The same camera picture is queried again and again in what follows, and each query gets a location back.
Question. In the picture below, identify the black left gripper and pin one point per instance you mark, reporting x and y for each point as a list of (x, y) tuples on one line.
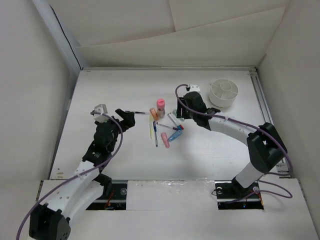
[(128, 121)]

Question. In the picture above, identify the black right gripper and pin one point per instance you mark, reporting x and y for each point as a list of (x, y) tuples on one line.
[(179, 110)]

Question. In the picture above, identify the green correction tape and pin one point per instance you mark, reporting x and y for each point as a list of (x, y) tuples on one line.
[(174, 112)]

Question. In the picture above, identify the pink capped glue bottle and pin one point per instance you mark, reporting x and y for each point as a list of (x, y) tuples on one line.
[(160, 108)]

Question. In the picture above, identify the orange correction tape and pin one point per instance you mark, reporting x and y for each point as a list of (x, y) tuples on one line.
[(154, 114)]

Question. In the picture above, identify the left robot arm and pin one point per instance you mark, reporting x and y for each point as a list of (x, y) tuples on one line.
[(54, 214)]

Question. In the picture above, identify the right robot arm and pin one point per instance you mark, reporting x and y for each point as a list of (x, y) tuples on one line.
[(265, 147)]

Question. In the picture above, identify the purple pen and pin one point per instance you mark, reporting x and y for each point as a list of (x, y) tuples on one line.
[(137, 112)]

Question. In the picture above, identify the blue capped white marker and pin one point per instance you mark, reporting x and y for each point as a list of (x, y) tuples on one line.
[(174, 122)]

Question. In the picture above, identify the red capped white marker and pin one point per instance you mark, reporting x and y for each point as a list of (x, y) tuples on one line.
[(177, 120)]

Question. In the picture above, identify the purple tipped marker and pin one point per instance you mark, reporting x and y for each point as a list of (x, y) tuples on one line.
[(167, 127)]

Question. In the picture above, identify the yellow pen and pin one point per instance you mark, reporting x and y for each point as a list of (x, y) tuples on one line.
[(151, 127)]

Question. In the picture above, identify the blue ballpoint pen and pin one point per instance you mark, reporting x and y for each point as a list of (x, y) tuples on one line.
[(155, 133)]

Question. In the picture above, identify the white round divided container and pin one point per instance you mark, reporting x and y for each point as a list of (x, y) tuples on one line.
[(223, 93)]

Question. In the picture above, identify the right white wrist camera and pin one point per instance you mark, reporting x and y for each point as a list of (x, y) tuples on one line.
[(194, 88)]

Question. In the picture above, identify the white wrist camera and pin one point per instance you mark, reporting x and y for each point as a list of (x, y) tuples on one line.
[(194, 88), (99, 112)]

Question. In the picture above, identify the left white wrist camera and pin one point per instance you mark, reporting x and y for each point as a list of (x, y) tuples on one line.
[(99, 112)]

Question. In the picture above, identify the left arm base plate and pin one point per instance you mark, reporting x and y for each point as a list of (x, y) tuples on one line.
[(116, 200)]

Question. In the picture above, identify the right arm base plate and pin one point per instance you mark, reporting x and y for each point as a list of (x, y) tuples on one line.
[(229, 199)]

